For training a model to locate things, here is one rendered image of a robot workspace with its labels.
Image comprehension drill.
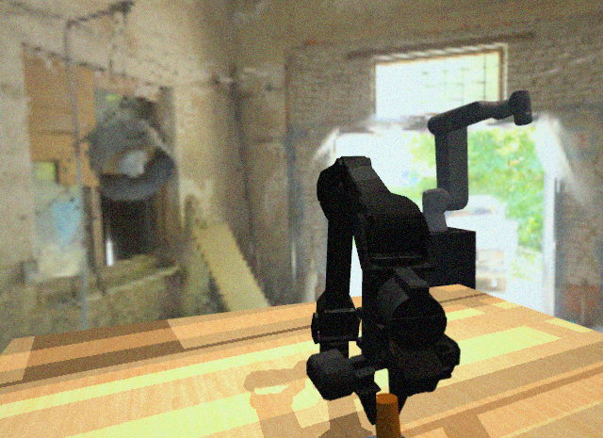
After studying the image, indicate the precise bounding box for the brown cylinder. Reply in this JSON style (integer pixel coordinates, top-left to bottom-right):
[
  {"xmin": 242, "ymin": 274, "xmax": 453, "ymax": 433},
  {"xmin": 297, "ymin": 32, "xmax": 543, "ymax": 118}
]
[{"xmin": 375, "ymin": 394, "xmax": 401, "ymax": 438}]

